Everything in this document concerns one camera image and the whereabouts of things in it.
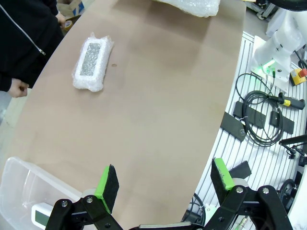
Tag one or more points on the clear plastic bin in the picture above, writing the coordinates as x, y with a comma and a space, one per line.
14, 182

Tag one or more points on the unwrapped white digital clock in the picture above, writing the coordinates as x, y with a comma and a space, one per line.
39, 215

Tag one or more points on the person's left hand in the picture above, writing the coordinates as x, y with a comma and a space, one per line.
61, 20

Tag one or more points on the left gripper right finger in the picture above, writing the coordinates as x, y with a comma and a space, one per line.
223, 177

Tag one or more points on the tape roll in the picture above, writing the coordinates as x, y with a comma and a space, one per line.
68, 25

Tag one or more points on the person's right forearm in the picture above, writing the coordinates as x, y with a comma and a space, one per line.
6, 80

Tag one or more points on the person's left forearm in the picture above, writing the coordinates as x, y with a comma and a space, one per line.
53, 6

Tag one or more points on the person in black zip jacket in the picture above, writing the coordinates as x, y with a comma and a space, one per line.
19, 36

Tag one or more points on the bubble-wrapped clock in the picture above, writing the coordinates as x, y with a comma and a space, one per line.
192, 6
92, 60

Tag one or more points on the yellow emergency stop box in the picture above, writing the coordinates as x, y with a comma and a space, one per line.
297, 77

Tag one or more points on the cardboard box with blue print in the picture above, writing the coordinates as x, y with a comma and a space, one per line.
72, 9

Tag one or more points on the black flat plate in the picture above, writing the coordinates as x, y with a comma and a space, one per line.
285, 123
241, 170
256, 117

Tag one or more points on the slotted aluminium base plate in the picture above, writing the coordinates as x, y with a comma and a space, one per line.
263, 163

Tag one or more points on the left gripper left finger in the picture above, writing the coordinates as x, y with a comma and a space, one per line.
108, 189

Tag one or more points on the person's right hand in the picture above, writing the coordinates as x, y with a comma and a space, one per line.
18, 88

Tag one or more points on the black table bracket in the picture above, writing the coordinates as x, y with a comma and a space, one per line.
231, 127

